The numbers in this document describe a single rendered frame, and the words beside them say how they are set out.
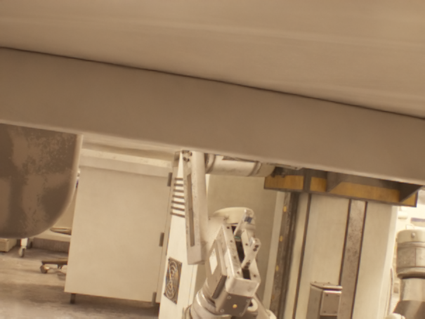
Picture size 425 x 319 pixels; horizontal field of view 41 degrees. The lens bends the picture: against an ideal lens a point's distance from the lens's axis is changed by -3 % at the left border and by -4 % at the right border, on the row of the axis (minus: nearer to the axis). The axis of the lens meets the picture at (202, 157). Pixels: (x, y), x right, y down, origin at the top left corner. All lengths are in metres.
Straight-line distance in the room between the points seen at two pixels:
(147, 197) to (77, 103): 2.84
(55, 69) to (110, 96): 0.03
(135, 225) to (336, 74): 2.90
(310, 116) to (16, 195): 0.41
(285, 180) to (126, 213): 2.07
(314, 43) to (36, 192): 0.49
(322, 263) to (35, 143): 0.65
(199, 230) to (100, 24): 0.84
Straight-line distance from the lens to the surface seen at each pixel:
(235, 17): 0.22
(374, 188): 1.17
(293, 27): 0.22
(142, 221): 3.16
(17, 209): 0.68
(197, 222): 1.07
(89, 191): 3.15
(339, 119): 0.35
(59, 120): 0.32
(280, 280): 1.19
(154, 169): 3.02
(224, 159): 1.11
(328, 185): 1.10
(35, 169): 0.68
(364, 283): 1.21
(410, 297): 1.32
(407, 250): 1.33
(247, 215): 0.94
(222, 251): 0.96
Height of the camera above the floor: 0.67
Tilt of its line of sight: 4 degrees up
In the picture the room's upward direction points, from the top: 8 degrees clockwise
